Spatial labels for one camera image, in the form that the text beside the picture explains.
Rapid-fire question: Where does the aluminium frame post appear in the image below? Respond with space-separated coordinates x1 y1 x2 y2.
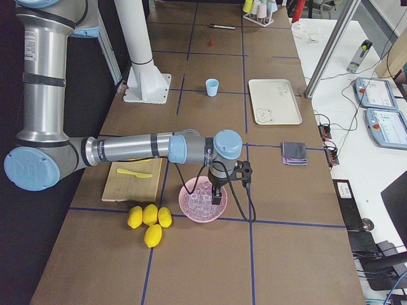
304 0 361 98

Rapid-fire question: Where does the teach pendant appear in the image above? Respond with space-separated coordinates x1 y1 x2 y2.
366 108 406 150
355 77 398 110

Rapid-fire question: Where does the yellow lemon front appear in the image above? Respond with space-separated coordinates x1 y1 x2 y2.
144 224 163 248

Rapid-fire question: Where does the cream bear tray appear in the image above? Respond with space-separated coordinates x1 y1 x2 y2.
249 79 302 125

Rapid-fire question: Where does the yellow lemon middle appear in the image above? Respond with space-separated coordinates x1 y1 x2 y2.
142 204 158 226

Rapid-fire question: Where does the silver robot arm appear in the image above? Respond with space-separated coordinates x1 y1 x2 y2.
4 1 252 205

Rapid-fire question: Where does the white cup rack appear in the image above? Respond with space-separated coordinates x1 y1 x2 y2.
243 11 275 27

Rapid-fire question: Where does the white upturned cup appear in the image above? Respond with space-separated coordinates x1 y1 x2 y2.
250 0 261 15

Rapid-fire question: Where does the grey folded cloth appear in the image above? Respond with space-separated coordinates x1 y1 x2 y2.
281 142 308 166

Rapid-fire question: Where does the pink upturned cup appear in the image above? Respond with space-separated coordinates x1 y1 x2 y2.
257 3 267 19

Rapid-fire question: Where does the orange black connector box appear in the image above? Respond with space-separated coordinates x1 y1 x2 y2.
318 124 332 140

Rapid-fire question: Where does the yellow plastic knife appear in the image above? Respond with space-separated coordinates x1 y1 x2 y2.
116 168 153 179

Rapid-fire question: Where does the light blue cup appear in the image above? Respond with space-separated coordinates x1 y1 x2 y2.
205 78 219 97

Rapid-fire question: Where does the yellow lemon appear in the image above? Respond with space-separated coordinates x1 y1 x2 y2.
142 204 158 226
144 224 163 248
127 206 143 229
158 207 172 228

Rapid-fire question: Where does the lower teach pendant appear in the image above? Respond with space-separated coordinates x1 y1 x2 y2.
366 108 406 150

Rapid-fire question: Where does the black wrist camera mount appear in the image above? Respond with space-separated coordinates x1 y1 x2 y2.
230 160 252 189

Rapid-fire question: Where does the yellow lemon right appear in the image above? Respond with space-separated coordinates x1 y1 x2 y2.
158 207 172 228

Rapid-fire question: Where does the pink bowl of ice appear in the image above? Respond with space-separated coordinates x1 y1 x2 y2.
179 176 228 223

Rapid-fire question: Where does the white pedestal column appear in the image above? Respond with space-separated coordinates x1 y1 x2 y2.
114 0 172 104

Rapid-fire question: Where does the clear water bottle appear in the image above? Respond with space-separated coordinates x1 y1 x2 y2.
347 39 373 73

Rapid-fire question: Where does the steel muddler black tip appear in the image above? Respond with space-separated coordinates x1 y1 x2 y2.
209 24 236 31

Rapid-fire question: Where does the yellow upturned cup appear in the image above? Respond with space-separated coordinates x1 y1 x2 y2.
242 0 253 13

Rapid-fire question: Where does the upper teach pendant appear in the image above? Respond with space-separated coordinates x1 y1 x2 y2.
355 77 398 110

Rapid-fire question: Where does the crumpled white paper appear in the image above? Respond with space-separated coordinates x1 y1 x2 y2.
291 22 325 43

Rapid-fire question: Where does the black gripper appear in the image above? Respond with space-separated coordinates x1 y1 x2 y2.
208 173 226 205

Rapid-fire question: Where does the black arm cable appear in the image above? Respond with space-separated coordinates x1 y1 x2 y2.
174 160 257 222

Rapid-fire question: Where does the wooden cutting board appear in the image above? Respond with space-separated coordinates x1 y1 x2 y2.
102 159 162 203

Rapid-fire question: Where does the yellow lemon far left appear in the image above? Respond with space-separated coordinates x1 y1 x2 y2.
127 206 143 229

